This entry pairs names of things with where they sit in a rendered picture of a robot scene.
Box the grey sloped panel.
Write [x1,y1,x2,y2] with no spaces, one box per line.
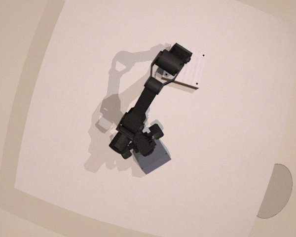
[132,138,171,175]

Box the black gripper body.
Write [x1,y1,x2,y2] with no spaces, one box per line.
[121,123,164,159]

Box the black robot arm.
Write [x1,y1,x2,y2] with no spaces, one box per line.
[109,43,193,157]

